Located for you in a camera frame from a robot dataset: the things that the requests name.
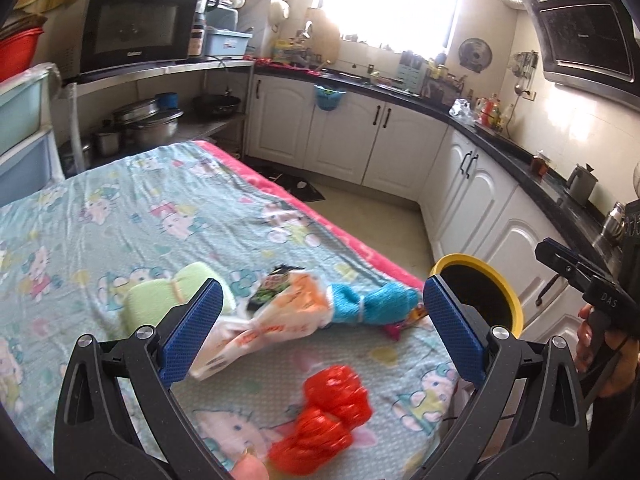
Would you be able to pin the magenta snack wrapper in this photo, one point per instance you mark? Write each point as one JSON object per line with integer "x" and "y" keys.
{"x": 397, "y": 329}

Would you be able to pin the person's right hand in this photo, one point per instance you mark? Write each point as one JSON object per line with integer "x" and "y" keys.
{"x": 582, "y": 340}

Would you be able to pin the white kitchen cabinet unit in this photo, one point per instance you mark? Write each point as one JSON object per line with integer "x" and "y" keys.
{"x": 325, "y": 135}

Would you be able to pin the yellow oil bottle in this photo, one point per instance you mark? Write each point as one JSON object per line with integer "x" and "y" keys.
{"x": 507, "y": 117}

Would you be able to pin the black range hood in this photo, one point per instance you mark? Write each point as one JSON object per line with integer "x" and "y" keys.
{"x": 585, "y": 35}

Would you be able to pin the blue plastic dish bin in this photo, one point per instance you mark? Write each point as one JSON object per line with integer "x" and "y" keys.
{"x": 225, "y": 42}

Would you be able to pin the dark woven basket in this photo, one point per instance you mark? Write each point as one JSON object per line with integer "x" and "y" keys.
{"x": 20, "y": 26}

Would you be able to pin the plastic drawer cabinet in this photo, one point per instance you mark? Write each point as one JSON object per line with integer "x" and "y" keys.
{"x": 20, "y": 110}

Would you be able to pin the steel shelf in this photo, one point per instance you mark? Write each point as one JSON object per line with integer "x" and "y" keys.
{"x": 150, "y": 67}

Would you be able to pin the white hanging bowl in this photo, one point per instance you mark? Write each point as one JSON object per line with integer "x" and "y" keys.
{"x": 280, "y": 15}

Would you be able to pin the steel pot stack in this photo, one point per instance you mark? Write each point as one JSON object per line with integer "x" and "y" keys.
{"x": 150, "y": 130}

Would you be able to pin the blue hanging basket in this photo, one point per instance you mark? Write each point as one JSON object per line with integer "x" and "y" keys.
{"x": 327, "y": 100}

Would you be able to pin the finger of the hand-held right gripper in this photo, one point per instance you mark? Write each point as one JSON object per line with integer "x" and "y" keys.
{"x": 565, "y": 262}

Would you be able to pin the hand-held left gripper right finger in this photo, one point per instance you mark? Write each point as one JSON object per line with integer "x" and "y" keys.
{"x": 452, "y": 332}

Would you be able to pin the person's left hand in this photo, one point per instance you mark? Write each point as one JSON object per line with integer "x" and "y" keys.
{"x": 250, "y": 470}

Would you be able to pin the light green sponge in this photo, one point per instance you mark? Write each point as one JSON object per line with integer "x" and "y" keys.
{"x": 150, "y": 302}

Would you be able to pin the hanging kitchen utensils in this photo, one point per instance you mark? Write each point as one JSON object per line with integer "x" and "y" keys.
{"x": 522, "y": 67}

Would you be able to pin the yellow-rimmed waste bin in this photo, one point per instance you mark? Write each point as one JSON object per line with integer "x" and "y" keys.
{"x": 470, "y": 260}

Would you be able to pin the wooden cutting board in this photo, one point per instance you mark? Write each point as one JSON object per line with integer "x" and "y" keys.
{"x": 325, "y": 40}

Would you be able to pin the window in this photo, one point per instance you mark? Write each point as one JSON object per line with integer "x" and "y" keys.
{"x": 390, "y": 0}

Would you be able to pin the teal knife organiser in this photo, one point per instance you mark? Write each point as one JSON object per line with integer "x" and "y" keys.
{"x": 412, "y": 72}

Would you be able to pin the grey kettle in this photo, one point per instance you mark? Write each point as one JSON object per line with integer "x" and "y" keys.
{"x": 582, "y": 187}

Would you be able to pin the red plastic basin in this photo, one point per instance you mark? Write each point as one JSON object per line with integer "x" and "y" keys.
{"x": 20, "y": 55}

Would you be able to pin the black microwave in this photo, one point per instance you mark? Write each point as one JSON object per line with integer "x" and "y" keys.
{"x": 135, "y": 30}

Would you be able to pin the steel teapot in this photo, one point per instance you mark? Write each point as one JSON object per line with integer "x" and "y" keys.
{"x": 615, "y": 222}

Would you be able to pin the clear plastic bag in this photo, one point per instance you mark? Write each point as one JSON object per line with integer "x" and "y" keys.
{"x": 461, "y": 110}

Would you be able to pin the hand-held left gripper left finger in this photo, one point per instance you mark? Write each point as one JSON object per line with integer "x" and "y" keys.
{"x": 192, "y": 332}

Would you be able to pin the black wok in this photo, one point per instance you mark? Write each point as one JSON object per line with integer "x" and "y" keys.
{"x": 215, "y": 105}

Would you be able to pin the small wall fan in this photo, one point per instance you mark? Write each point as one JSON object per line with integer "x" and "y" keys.
{"x": 475, "y": 54}

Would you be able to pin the red plastic bag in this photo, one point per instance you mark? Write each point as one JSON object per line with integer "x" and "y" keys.
{"x": 320, "y": 420}

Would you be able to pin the red jar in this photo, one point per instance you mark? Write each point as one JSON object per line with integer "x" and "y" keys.
{"x": 540, "y": 165}

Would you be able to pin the dark printed snack packet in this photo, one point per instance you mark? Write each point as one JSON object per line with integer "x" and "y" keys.
{"x": 270, "y": 287}

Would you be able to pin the red sauce bottle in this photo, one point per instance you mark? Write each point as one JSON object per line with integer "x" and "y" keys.
{"x": 490, "y": 110}

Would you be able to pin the white printed plastic bag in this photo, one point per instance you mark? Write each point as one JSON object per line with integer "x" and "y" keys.
{"x": 280, "y": 317}

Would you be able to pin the teal cartoon printed blanket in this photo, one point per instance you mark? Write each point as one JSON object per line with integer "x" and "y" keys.
{"x": 125, "y": 220}

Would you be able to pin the blue towel bundle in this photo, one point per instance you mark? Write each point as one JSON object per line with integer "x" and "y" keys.
{"x": 375, "y": 302}

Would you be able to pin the dark floor mat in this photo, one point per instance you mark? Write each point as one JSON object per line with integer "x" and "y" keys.
{"x": 300, "y": 190}

